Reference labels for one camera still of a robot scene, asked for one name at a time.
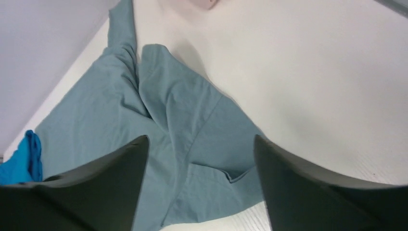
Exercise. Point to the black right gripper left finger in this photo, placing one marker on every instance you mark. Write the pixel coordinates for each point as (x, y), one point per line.
(101, 195)

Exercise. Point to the folded bright blue t-shirt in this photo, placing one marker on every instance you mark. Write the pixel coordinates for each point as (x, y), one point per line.
(25, 164)

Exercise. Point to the white plastic laundry basket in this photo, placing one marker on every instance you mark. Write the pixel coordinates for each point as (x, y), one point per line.
(205, 4)

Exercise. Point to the aluminium frame rail right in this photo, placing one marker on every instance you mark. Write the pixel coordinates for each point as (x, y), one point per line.
(398, 6)

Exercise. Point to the grey-blue t-shirt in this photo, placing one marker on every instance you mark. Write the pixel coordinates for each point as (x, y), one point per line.
(201, 162)

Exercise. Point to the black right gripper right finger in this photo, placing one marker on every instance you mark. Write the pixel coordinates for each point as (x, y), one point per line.
(302, 196)

